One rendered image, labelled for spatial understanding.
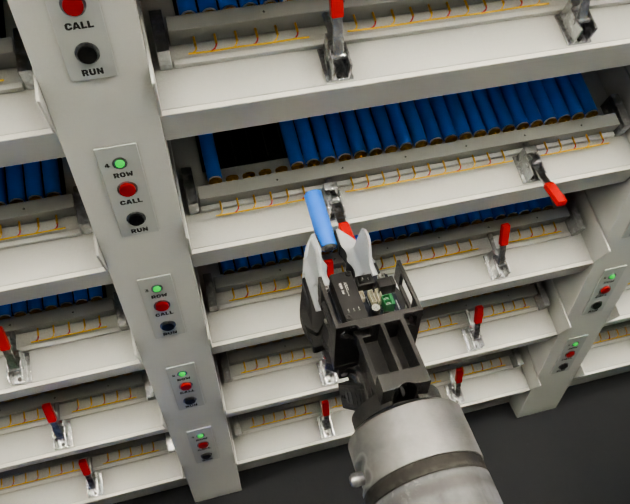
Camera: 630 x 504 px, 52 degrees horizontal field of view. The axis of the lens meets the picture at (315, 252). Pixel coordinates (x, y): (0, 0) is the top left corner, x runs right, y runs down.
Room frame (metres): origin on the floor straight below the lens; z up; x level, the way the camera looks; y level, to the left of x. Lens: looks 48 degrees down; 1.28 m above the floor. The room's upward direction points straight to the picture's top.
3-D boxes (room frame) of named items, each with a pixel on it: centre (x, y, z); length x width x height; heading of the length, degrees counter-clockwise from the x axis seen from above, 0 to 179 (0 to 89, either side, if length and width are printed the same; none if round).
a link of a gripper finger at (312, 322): (0.34, -0.01, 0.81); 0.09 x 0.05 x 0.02; 19
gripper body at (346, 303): (0.28, -0.05, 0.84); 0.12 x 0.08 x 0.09; 15
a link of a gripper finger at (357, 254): (0.39, -0.04, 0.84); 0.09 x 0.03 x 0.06; 11
